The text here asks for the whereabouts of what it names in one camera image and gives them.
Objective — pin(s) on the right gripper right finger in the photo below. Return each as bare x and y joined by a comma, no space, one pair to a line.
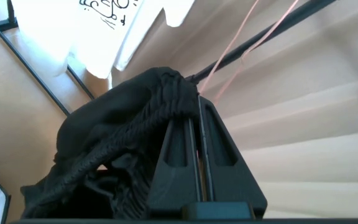
232,186

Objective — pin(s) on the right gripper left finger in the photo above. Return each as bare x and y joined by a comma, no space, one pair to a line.
172,186

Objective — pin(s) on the black garment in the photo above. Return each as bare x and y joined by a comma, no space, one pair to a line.
110,118

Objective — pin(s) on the white garment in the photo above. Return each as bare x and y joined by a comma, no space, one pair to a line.
73,37

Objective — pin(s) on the pink clothes hanger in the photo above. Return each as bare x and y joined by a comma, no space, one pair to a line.
228,47

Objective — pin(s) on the black clothes rack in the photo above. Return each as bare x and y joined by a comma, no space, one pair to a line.
259,39

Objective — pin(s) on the beige curtain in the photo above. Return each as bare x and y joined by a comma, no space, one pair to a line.
306,109

